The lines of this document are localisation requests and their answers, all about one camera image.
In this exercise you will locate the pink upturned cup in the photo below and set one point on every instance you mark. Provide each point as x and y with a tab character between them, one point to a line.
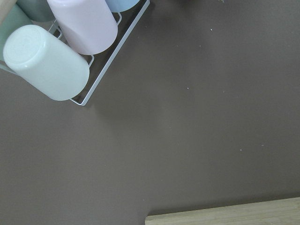
88	25

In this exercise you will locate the blue upturned cup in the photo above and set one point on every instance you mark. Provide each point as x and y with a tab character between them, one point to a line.
117	6

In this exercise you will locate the grey-green upturned cup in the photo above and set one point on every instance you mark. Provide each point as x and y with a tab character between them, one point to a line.
36	10

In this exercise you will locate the pale green upturned cup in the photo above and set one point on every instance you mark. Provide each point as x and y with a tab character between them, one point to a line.
15	19

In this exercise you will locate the wooden cutting board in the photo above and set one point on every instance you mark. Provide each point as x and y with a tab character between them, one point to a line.
276	212

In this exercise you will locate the white wire cup rack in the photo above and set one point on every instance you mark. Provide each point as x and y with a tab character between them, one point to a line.
99	63

